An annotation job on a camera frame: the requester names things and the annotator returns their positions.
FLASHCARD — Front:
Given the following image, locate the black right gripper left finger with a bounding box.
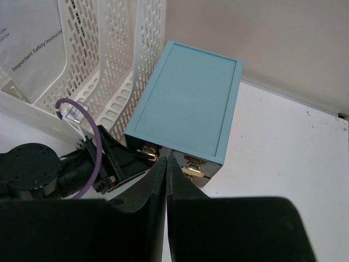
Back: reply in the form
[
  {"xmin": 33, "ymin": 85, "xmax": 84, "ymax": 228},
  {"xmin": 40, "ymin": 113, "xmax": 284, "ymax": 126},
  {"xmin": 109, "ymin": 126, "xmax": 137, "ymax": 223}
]
[{"xmin": 1, "ymin": 157, "xmax": 167, "ymax": 261}]

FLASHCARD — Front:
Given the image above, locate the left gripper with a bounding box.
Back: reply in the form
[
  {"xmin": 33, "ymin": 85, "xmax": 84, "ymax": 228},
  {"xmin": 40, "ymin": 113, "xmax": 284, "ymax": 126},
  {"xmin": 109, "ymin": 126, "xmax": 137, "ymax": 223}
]
[{"xmin": 79, "ymin": 125, "xmax": 153, "ymax": 195}]

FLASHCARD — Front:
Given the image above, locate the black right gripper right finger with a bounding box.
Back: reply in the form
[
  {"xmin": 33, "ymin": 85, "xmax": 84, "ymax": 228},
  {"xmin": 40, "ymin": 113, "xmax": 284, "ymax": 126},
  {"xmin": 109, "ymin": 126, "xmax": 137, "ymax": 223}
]
[{"xmin": 166, "ymin": 157, "xmax": 316, "ymax": 261}]

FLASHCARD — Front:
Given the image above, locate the white Canon manual booklet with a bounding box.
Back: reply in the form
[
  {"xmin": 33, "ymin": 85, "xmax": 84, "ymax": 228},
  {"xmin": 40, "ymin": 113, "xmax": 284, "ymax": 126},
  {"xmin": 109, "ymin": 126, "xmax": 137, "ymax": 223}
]
[{"xmin": 1, "ymin": 1, "xmax": 65, "ymax": 103}]

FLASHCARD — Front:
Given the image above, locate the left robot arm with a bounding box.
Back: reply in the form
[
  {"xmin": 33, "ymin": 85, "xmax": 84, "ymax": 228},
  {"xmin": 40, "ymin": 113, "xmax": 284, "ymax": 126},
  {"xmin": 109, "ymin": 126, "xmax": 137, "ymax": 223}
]
[{"xmin": 1, "ymin": 125, "xmax": 158, "ymax": 200}]

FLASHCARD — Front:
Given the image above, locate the teal drawer box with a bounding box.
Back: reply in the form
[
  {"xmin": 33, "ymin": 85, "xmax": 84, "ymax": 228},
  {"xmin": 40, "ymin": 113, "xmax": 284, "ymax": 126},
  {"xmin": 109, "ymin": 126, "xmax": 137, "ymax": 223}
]
[{"xmin": 124, "ymin": 40, "xmax": 245, "ymax": 188}]

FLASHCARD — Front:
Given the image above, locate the white file organizer rack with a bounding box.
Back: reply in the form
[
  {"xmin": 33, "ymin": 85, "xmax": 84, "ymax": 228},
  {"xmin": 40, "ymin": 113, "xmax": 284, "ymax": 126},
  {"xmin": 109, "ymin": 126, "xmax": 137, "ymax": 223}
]
[{"xmin": 1, "ymin": 0, "xmax": 166, "ymax": 141}]

